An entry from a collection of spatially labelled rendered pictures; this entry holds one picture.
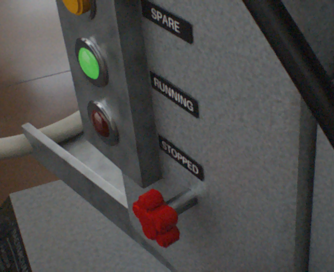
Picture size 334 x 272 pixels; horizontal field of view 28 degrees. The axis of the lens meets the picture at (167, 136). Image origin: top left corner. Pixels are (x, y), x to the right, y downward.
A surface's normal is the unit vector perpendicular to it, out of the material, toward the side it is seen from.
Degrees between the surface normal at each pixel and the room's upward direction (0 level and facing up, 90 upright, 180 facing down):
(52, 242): 0
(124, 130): 90
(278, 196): 90
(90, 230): 0
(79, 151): 8
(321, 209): 90
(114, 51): 90
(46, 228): 0
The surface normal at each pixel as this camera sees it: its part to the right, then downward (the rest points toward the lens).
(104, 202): -0.79, 0.44
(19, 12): -0.09, -0.77
